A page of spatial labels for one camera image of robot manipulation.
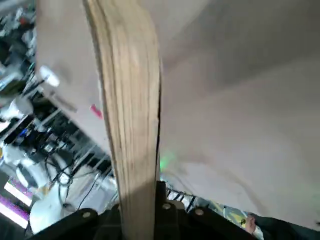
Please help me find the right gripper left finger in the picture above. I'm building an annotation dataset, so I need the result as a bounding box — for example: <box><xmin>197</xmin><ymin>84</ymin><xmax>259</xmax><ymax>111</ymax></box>
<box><xmin>27</xmin><ymin>203</ymin><xmax>123</xmax><ymax>240</ymax></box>

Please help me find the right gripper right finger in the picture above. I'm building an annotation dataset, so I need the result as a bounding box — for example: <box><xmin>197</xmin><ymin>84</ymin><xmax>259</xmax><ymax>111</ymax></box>
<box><xmin>152</xmin><ymin>180</ymin><xmax>256</xmax><ymax>240</ymax></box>

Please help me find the dark book with hands cover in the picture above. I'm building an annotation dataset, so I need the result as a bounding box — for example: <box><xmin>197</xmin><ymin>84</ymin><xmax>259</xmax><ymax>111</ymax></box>
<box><xmin>82</xmin><ymin>0</ymin><xmax>163</xmax><ymax>240</ymax></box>

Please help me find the pink marker pen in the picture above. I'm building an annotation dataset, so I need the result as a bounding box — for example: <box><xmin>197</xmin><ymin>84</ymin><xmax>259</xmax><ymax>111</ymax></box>
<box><xmin>89</xmin><ymin>103</ymin><xmax>104</xmax><ymax>120</ymax></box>

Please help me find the white desk lamp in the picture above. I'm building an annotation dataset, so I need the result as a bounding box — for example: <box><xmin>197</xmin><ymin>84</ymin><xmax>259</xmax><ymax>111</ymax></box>
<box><xmin>38</xmin><ymin>65</ymin><xmax>61</xmax><ymax>88</ymax></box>

